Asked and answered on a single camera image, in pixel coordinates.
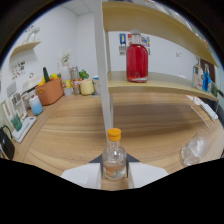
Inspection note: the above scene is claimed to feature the white tray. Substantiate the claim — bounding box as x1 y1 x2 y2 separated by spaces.
12 116 37 144

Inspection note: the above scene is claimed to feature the wooden wall shelf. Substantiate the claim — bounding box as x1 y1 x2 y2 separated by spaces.
9 40 42 58

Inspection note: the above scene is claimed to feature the blue header wall poster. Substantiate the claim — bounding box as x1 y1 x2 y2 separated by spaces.
118 32 127 56

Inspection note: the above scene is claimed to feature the red liquid glass bottle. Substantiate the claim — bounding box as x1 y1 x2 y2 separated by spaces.
125 29 149 83

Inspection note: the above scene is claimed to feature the white pouch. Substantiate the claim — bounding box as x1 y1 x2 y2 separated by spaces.
186 94 219 121

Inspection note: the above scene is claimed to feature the orange-cap small clear bottle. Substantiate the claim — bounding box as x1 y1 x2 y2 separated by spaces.
101 127 128 181

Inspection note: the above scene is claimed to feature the orange basket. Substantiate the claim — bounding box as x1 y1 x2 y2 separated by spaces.
35 77 65 106

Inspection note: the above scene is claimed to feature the black kettle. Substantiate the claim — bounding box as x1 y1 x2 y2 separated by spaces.
0 125 16 160

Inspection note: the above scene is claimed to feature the yellow mug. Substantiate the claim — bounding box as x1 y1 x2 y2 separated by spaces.
79 78 96 96

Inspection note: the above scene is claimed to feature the green cup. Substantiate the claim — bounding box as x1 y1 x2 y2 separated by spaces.
10 113 23 132

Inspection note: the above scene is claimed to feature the glass cup with ice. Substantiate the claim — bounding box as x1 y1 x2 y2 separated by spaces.
179 129 212 167

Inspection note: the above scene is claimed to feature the green potted plant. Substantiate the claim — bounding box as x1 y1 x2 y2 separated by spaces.
78 69 90 81

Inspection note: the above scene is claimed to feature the two-tier wooden shelf rack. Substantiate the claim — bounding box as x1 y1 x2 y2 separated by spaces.
93 0 221 134

